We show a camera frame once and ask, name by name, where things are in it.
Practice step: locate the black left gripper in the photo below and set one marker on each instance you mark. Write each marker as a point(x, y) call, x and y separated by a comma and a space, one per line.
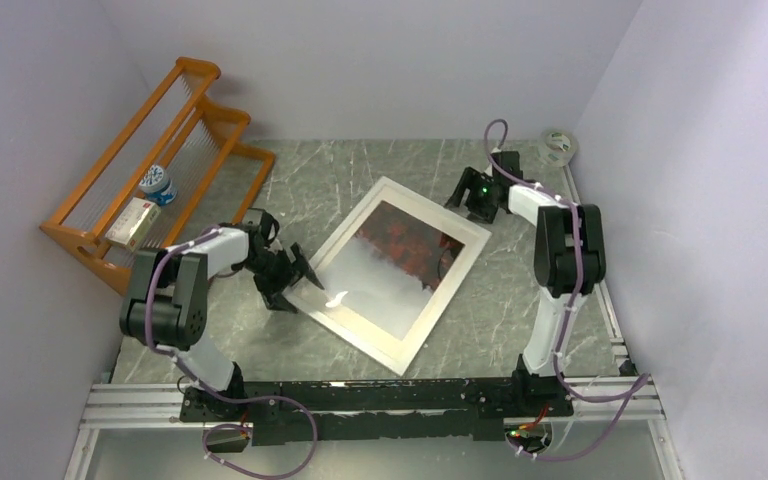
point(275, 299)

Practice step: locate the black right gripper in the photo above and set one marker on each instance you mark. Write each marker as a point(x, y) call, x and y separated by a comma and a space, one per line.
point(471, 180)

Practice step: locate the white paper mat sheet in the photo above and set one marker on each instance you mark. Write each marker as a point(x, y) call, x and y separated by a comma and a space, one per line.
point(424, 318)

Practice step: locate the white picture frame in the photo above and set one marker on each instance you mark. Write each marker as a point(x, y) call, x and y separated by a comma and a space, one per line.
point(390, 351)

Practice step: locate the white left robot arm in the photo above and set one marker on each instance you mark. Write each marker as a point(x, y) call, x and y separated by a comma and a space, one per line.
point(165, 306)

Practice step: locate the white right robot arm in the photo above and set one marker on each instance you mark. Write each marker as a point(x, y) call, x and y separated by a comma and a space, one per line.
point(569, 257)

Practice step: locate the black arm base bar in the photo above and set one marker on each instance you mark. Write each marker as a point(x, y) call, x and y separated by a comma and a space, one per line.
point(295, 411)

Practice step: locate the orange wooden rack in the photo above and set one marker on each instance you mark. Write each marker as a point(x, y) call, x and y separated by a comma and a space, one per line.
point(180, 129)

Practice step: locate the white red small box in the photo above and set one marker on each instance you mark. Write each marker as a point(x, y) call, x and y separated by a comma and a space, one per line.
point(133, 223)

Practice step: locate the blue white round tin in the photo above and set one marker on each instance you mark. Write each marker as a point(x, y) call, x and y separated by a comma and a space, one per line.
point(157, 186)

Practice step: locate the aluminium rail frame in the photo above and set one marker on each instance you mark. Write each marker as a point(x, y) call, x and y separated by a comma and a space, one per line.
point(630, 396)

